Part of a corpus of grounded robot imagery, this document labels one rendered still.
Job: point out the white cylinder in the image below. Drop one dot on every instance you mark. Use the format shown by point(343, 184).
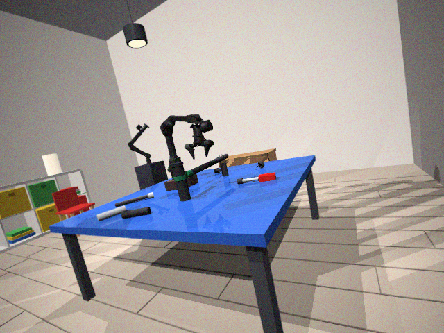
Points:
point(111, 213)

